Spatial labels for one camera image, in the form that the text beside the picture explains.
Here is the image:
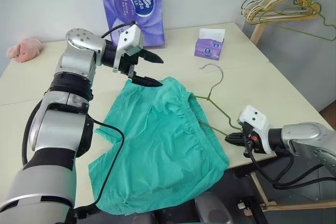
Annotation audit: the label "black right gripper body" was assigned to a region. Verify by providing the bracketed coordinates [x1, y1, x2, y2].
[242, 125, 266, 157]

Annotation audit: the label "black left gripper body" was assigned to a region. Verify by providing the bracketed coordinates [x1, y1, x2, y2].
[118, 50, 145, 79]

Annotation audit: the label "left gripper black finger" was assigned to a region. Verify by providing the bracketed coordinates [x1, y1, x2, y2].
[141, 48, 165, 65]
[130, 72, 164, 88]

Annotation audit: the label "olive wire clothes hanger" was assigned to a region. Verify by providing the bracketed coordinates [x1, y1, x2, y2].
[194, 63, 243, 133]

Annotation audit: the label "green shorts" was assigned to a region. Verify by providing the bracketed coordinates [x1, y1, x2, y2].
[87, 76, 229, 214]

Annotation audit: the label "black table underframe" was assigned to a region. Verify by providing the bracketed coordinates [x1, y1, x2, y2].
[230, 161, 292, 180]

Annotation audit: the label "light wooden table leg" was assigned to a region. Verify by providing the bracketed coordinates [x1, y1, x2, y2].
[250, 171, 336, 212]

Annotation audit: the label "large purple tissue pack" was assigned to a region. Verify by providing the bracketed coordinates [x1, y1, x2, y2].
[98, 0, 167, 50]

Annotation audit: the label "small purple tissue box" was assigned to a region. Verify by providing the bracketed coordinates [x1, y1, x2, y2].
[194, 27, 227, 61]

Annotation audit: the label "dark grey rounded shape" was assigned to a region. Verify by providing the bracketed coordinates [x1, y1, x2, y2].
[195, 191, 235, 224]

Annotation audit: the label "pink fluffy cloth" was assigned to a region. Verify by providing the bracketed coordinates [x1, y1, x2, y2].
[6, 37, 45, 63]

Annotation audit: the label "light wooden clothes rack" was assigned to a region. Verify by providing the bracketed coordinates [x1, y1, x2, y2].
[250, 0, 336, 44]

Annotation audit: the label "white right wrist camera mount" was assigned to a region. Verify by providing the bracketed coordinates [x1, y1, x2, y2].
[237, 105, 275, 155]

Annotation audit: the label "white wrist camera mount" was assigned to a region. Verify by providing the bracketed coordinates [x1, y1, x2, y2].
[237, 105, 275, 155]
[112, 24, 145, 73]

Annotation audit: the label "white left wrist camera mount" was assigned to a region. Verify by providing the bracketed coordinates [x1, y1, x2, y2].
[112, 24, 145, 73]

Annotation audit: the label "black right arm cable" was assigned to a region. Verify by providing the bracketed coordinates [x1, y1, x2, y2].
[242, 129, 336, 190]

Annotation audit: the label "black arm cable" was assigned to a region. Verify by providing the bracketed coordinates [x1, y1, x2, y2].
[22, 20, 138, 210]
[242, 129, 336, 190]

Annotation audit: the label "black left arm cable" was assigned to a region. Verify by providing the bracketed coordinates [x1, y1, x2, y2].
[22, 20, 138, 210]

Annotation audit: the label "bright green wire hanger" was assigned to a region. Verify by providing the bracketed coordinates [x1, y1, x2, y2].
[258, 0, 336, 42]

